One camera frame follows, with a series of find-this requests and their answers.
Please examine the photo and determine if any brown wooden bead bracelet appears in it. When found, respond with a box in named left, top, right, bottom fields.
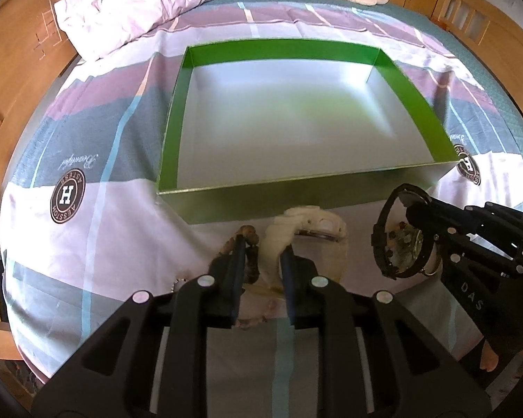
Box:
left=208, top=224, right=262, bottom=288

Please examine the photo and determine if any green cardboard box tray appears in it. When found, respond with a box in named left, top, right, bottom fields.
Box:
left=156, top=39, right=457, bottom=225

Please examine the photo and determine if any cream white wrist watch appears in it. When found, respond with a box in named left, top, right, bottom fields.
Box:
left=257, top=206, right=348, bottom=292

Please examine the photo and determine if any person's right hand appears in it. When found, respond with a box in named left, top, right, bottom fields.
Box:
left=479, top=341, right=499, bottom=373

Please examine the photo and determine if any wooden headboard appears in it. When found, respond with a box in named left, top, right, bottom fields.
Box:
left=0, top=0, right=98, bottom=336

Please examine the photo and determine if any pink white pillow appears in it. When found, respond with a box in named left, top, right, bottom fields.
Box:
left=54, top=0, right=210, bottom=61

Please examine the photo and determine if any black wrist watch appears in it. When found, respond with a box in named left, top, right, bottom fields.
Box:
left=371, top=183, right=441, bottom=280

